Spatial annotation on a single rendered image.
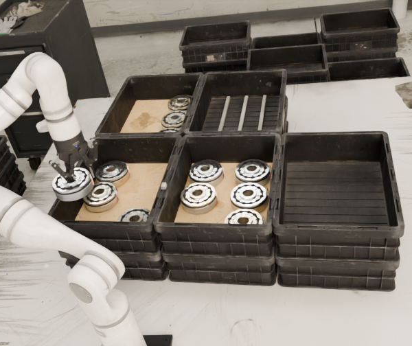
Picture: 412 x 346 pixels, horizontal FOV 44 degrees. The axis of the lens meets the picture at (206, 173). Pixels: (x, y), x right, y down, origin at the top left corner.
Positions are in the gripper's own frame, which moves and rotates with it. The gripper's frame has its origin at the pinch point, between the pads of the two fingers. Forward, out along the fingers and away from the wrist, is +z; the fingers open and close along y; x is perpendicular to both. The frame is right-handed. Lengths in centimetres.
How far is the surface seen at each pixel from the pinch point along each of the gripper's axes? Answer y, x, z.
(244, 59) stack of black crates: 143, 90, 50
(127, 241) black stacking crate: -0.1, -15.6, 14.3
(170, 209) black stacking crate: 14.3, -16.6, 12.2
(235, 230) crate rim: 17.6, -39.5, 8.1
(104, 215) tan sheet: 2.6, 1.3, 16.8
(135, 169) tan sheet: 21.2, 11.8, 16.7
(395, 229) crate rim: 41, -68, 8
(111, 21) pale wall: 178, 302, 83
